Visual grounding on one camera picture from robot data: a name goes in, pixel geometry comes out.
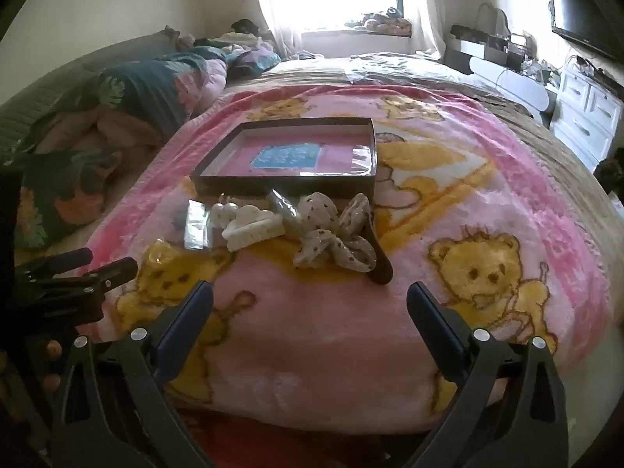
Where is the clear plastic sheet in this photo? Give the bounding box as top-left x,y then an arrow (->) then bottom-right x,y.
344,56 -> 415,86

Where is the spotted fabric hair bow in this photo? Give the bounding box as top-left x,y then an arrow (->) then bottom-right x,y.
292,229 -> 378,274
339,192 -> 372,239
296,192 -> 338,235

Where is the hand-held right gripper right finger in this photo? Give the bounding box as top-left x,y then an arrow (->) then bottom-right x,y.
407,281 -> 571,468

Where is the floral quilt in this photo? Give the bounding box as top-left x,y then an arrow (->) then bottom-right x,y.
0,46 -> 230,249

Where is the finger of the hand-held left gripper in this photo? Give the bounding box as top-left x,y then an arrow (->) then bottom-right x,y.
14,248 -> 93,278
29,256 -> 138,299

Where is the clear plastic packet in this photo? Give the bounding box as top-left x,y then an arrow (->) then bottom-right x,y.
184,200 -> 215,252

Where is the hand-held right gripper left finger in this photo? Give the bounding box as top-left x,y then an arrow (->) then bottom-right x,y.
51,280 -> 215,468

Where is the person's left hand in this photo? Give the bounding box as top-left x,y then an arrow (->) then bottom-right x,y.
41,339 -> 64,393

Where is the dark bag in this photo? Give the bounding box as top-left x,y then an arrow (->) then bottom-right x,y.
592,156 -> 624,196

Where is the white rounded bench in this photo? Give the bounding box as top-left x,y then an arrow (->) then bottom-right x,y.
470,56 -> 557,120

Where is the clear grey hair clip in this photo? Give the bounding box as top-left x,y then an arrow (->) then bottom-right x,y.
267,189 -> 303,239

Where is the pink bear printed blanket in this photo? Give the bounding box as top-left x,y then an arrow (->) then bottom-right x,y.
78,85 -> 615,434

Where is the clothes pile on windowsill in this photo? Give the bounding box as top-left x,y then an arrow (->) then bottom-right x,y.
344,7 -> 413,35

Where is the black and white desk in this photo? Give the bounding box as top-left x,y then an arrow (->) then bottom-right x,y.
446,24 -> 525,71

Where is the white sheer curtain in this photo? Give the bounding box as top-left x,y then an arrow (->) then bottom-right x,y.
244,0 -> 447,57

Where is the white dresser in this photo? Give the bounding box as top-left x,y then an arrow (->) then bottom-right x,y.
551,66 -> 624,171

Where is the brown hair clip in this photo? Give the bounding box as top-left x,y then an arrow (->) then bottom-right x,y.
363,219 -> 395,286

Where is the black television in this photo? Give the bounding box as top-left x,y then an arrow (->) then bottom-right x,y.
548,0 -> 624,62

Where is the pink shallow box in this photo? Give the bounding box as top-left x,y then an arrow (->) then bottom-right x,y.
189,117 -> 378,200

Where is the white hair claw clip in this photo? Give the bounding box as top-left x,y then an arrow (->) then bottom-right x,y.
222,206 -> 285,254

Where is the purple pillow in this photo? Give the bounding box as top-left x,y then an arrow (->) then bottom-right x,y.
227,49 -> 282,79

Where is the pearl hair clip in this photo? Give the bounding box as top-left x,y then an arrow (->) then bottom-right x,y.
209,195 -> 239,230

